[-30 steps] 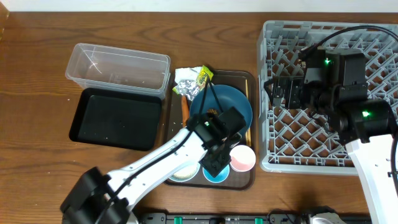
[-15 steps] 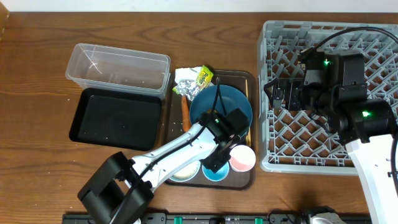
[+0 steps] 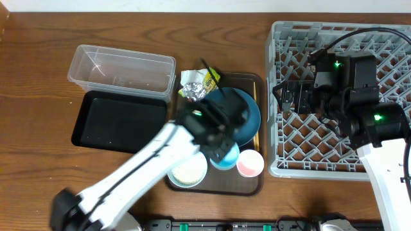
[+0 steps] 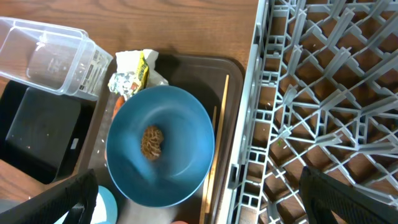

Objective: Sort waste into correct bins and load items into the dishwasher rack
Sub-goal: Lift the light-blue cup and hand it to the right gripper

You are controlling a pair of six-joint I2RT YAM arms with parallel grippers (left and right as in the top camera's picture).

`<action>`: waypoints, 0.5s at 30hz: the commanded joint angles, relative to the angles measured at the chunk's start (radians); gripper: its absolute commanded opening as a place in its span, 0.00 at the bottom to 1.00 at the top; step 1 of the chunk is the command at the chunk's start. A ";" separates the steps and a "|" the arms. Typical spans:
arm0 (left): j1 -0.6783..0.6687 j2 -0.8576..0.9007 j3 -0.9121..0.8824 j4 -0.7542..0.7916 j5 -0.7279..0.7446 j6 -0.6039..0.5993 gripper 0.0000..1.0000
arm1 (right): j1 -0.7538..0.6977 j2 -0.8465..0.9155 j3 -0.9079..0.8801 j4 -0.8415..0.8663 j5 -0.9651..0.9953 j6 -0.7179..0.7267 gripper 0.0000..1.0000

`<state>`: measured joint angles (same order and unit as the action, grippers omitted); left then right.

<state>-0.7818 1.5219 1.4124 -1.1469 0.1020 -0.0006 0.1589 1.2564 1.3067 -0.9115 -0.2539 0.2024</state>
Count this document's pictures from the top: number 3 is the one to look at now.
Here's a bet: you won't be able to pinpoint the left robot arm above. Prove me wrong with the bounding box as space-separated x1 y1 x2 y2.
49 90 250 230

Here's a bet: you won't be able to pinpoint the crumpled snack wrapper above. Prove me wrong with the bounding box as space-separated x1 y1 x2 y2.
178 68 221 101

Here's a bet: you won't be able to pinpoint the wooden chopsticks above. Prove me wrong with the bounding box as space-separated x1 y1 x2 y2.
253 82 259 151

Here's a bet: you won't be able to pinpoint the light blue rice bowl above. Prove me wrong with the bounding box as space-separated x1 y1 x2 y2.
168 153 208 188

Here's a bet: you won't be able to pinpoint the pink cup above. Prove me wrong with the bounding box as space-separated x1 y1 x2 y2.
236 150 265 178

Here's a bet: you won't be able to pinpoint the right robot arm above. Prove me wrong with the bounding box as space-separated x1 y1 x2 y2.
272 51 410 230

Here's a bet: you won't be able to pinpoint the light blue cup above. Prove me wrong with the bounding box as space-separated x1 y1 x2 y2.
210 143 240 171

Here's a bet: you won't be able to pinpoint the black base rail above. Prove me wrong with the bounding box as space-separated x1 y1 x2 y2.
146 218 386 231

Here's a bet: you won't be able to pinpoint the brown serving tray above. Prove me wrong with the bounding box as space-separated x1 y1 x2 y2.
164 73 265 196

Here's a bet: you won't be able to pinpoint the grey dishwasher rack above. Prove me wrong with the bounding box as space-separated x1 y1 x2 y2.
265 21 410 181

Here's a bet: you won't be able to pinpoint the dark blue plate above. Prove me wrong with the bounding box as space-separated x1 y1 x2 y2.
201 87 261 147

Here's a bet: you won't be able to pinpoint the clear plastic bin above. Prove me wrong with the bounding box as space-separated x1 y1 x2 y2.
67 44 176 103

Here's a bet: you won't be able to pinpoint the black plastic tray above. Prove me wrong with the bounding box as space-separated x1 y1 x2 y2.
71 90 167 153

